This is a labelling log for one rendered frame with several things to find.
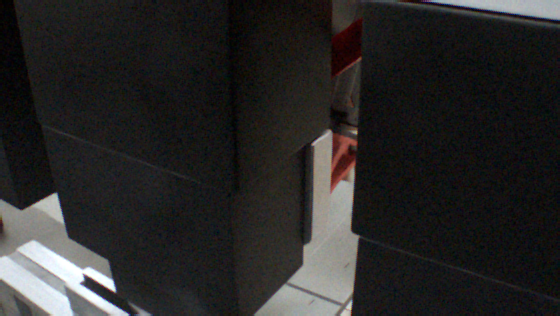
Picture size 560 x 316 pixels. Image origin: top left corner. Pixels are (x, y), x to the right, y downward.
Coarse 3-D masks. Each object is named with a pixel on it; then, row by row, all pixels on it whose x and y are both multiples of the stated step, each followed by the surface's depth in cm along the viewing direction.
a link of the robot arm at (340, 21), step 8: (336, 0) 39; (344, 0) 41; (352, 0) 43; (336, 8) 40; (344, 8) 41; (352, 8) 43; (336, 16) 41; (344, 16) 42; (352, 16) 43; (336, 24) 42; (344, 24) 43; (336, 32) 43
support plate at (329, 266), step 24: (336, 192) 55; (336, 216) 51; (312, 240) 48; (336, 240) 48; (312, 264) 44; (336, 264) 44; (288, 288) 42; (312, 288) 41; (336, 288) 41; (264, 312) 39; (288, 312) 39; (312, 312) 39; (336, 312) 39
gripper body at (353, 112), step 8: (344, 72) 46; (352, 72) 47; (336, 80) 46; (344, 80) 46; (352, 80) 47; (336, 88) 46; (344, 88) 47; (352, 88) 48; (336, 96) 46; (344, 96) 47; (336, 104) 44; (344, 104) 47; (336, 112) 45; (344, 112) 44; (352, 112) 44; (344, 120) 44; (352, 120) 44
